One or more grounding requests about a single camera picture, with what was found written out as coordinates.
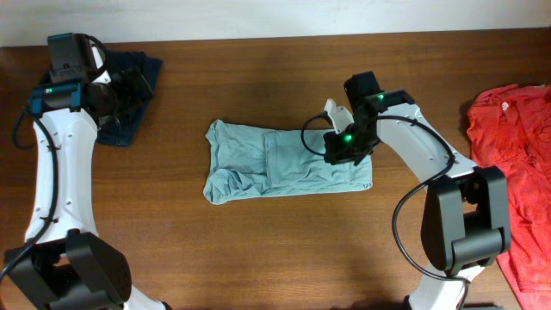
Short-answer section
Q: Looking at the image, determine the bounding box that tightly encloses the light blue t-shirt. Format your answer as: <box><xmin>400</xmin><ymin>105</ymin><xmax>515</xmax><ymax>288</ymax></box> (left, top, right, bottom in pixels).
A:
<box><xmin>203</xmin><ymin>120</ymin><xmax>373</xmax><ymax>205</ymax></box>

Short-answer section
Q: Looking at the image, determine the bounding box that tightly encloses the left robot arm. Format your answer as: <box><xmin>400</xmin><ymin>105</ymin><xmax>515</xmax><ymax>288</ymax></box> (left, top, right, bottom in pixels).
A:
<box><xmin>1</xmin><ymin>33</ymin><xmax>167</xmax><ymax>310</ymax></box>

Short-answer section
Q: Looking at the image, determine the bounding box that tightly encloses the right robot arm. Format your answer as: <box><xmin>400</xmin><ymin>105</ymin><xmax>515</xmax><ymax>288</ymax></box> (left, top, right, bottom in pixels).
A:
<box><xmin>320</xmin><ymin>71</ymin><xmax>511</xmax><ymax>310</ymax></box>

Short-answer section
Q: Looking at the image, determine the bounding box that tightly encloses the folded dark navy garment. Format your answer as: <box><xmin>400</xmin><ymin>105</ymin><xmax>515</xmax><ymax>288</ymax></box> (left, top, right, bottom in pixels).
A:
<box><xmin>38</xmin><ymin>50</ymin><xmax>164</xmax><ymax>148</ymax></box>

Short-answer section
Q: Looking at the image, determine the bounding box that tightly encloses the red t-shirt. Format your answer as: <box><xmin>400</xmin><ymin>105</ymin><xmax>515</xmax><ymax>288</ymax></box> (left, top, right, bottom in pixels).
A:
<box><xmin>467</xmin><ymin>84</ymin><xmax>550</xmax><ymax>309</ymax></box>

